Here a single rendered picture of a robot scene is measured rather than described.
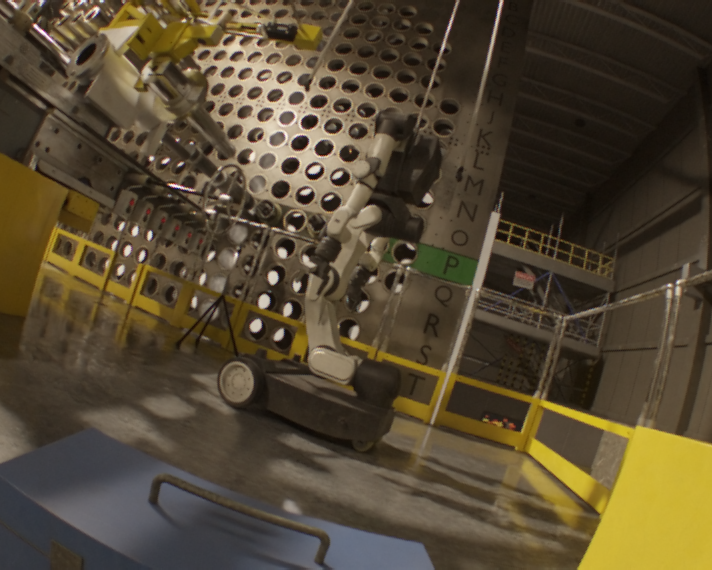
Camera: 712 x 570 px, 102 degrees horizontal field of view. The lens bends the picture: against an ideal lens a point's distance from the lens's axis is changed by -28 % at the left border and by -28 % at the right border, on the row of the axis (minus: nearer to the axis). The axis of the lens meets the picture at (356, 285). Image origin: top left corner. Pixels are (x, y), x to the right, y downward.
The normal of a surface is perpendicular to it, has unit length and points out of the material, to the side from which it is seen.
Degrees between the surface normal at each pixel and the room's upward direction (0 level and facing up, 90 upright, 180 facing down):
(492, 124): 90
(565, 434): 90
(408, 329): 90
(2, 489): 90
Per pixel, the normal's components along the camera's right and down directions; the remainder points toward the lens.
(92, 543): 0.07, -0.11
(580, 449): -0.15, -0.18
